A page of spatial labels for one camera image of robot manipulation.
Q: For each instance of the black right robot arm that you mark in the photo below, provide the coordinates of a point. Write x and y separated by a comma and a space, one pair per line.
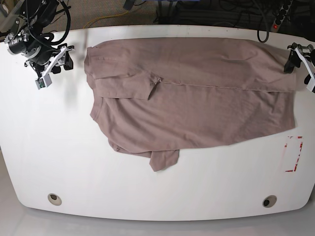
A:
26, 36

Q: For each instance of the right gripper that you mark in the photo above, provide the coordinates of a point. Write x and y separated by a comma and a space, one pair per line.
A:
37, 63

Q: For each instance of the red tape rectangle marking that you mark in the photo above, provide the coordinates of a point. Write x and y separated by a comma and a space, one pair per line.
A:
291, 153

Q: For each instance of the right table cable grommet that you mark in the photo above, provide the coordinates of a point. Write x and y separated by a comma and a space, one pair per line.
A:
269, 201

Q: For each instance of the left table cable grommet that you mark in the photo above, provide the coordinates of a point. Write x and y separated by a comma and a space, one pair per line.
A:
54, 199

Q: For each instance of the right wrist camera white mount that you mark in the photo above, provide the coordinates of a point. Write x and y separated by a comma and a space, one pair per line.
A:
48, 71

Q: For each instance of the black power strip red switch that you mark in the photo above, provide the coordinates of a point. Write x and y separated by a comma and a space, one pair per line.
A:
281, 15

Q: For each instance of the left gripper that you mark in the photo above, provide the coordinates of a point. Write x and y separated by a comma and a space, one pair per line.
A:
295, 62

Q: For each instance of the table cable grommet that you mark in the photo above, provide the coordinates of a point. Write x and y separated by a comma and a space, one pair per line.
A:
269, 201
54, 199

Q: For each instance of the mauve brown T-shirt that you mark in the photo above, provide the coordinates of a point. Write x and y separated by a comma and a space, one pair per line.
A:
156, 96

